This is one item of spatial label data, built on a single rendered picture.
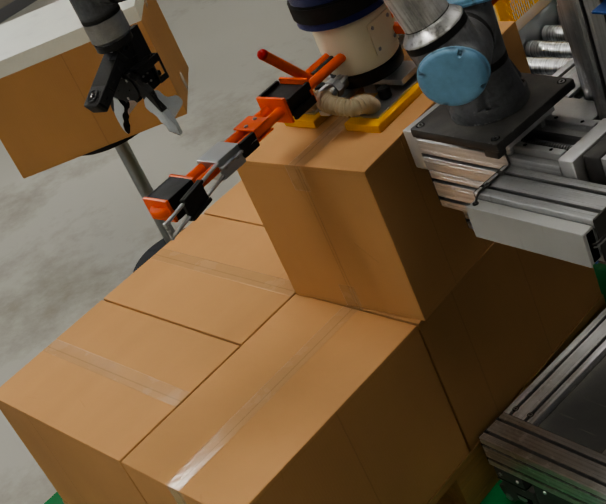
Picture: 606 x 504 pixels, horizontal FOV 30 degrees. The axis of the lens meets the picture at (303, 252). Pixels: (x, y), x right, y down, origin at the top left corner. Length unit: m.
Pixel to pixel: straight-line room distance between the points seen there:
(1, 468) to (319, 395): 1.61
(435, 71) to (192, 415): 1.04
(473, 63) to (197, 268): 1.38
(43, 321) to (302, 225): 2.03
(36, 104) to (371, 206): 1.72
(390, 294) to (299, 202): 0.28
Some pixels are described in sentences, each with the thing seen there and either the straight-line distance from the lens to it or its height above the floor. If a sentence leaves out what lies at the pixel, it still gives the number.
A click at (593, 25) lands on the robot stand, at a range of 2.09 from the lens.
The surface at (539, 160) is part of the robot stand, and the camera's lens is 2.07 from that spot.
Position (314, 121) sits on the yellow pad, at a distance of 2.55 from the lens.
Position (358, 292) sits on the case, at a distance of 2.60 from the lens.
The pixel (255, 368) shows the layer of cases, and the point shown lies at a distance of 2.61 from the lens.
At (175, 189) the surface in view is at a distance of 2.21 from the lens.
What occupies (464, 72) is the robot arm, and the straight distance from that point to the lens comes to 1.91.
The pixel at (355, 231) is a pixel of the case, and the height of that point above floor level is 0.78.
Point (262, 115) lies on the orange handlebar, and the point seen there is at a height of 1.08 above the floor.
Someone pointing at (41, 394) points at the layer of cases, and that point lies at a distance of 2.94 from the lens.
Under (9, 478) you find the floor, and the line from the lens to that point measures 3.76.
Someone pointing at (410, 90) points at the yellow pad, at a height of 0.96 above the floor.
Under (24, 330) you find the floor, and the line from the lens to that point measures 4.44.
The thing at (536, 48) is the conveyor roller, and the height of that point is 0.54.
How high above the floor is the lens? 2.02
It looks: 30 degrees down
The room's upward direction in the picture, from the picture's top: 25 degrees counter-clockwise
